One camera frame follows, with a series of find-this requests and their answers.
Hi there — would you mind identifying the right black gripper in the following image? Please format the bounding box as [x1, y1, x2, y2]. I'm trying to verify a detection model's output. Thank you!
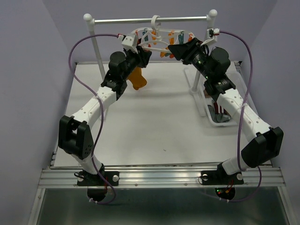
[169, 37, 214, 80]

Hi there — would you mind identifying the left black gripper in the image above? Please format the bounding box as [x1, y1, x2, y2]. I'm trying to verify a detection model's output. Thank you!
[121, 45, 151, 80]

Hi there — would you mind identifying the white round clip hanger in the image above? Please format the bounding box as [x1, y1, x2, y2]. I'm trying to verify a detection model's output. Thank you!
[131, 15, 195, 59]

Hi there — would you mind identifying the mustard sock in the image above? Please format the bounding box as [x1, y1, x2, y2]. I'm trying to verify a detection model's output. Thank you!
[127, 67, 147, 90]

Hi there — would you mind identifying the maroon white striped sock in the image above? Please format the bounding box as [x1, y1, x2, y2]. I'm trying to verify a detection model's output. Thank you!
[212, 100, 224, 114]

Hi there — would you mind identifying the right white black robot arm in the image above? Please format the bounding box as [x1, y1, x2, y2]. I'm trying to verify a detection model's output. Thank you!
[168, 38, 284, 185]

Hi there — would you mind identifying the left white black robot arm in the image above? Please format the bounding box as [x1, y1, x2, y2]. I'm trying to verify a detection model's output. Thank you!
[58, 46, 152, 185]

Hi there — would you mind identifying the white clothes drying rack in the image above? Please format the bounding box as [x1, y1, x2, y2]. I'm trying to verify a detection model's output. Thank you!
[83, 9, 218, 120]

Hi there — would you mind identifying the white plastic laundry basket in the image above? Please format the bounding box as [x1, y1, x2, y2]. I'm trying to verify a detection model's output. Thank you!
[199, 70, 247, 127]

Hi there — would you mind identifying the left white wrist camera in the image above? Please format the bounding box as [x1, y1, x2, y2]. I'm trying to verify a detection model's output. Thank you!
[118, 34, 138, 53]

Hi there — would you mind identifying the aluminium rail frame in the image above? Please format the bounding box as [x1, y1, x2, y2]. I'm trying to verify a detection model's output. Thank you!
[28, 163, 299, 225]

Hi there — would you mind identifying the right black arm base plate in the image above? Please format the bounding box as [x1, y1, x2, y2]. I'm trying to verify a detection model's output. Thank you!
[201, 170, 244, 186]

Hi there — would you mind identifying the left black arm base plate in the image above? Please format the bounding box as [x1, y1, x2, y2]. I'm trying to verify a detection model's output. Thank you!
[74, 171, 119, 187]

